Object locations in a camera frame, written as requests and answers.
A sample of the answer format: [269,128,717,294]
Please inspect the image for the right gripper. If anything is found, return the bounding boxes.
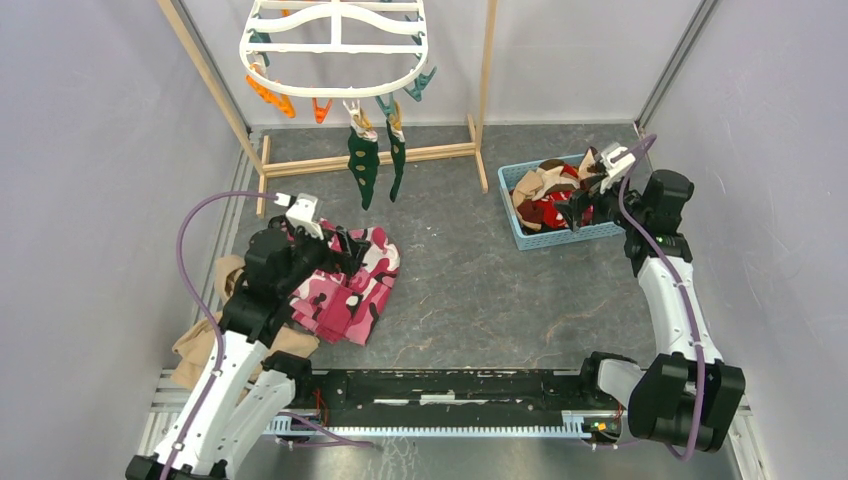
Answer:
[553,168,648,232]

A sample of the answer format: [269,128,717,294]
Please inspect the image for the green sock with yellow cuff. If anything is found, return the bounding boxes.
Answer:
[347,108,380,210]

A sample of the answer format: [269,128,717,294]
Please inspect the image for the white clothespin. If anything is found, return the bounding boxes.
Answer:
[342,99,362,125]

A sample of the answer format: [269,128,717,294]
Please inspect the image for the orange clothespin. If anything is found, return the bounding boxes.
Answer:
[245,75,275,104]
[271,93,297,119]
[312,97,333,125]

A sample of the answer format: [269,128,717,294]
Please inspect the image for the teal clothespin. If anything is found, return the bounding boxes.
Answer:
[374,93,399,120]
[403,67,438,102]

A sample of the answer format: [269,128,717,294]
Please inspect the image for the white clip hanger frame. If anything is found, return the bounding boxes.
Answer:
[238,1,433,99]

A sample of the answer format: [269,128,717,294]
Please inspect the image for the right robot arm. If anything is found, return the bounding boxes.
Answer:
[554,170,746,461]

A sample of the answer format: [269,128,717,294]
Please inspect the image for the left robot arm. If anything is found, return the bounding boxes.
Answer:
[125,218,372,479]

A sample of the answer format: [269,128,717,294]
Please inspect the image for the brown tan socks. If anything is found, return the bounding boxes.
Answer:
[511,158,596,208]

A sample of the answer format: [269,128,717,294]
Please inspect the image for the wooden hanger stand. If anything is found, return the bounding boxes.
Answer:
[157,0,498,195]

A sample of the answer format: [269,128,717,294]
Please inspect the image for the pink camouflage cloth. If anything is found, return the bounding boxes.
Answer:
[269,216,400,346]

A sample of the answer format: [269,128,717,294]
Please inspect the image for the red white patterned sock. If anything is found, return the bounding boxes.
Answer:
[527,192,570,229]

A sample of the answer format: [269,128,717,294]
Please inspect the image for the light blue plastic basket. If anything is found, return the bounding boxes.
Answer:
[497,160,624,251]

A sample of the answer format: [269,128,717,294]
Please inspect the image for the beige cloth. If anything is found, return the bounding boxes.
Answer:
[172,255,320,390]

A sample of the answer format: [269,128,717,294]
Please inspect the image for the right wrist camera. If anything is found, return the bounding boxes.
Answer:
[596,142,636,194]

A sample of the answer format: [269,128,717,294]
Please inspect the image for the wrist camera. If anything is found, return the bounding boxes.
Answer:
[277,193,324,240]
[596,142,636,194]

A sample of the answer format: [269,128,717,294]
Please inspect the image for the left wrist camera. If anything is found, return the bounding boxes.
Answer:
[277,193,324,240]

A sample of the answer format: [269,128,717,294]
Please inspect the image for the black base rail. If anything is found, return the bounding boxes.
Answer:
[289,369,626,430]

